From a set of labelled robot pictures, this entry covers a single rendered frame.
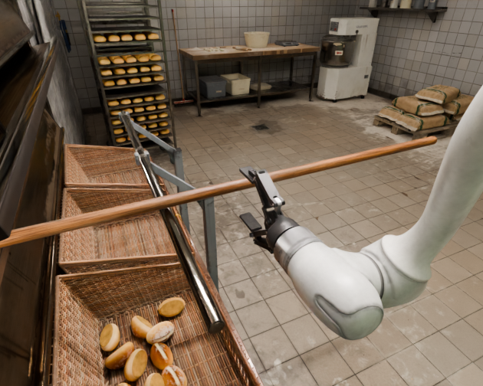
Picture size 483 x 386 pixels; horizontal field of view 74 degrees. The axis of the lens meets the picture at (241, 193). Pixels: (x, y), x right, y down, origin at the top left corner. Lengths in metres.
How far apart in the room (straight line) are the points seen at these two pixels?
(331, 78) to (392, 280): 5.57
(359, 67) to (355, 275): 5.89
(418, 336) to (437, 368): 0.18
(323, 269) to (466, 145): 0.26
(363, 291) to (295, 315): 1.55
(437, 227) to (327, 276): 0.19
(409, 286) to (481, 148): 0.29
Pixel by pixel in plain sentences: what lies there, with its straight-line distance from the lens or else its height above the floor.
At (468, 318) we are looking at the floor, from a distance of 2.43.
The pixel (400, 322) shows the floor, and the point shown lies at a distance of 2.21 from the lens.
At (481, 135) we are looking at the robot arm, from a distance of 0.45.
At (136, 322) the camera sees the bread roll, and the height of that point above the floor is 0.65.
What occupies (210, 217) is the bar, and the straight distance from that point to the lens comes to 1.31.
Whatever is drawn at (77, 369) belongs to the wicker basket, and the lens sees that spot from 1.09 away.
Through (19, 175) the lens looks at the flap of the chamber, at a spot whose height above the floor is 1.41.
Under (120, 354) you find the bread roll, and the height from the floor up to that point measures 0.65.
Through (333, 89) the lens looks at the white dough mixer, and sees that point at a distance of 6.11.
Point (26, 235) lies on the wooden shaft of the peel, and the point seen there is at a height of 1.20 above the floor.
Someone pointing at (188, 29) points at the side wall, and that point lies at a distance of 5.88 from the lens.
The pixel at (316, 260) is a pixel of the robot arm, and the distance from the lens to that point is 0.56.
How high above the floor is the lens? 1.62
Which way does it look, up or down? 31 degrees down
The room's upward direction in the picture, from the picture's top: straight up
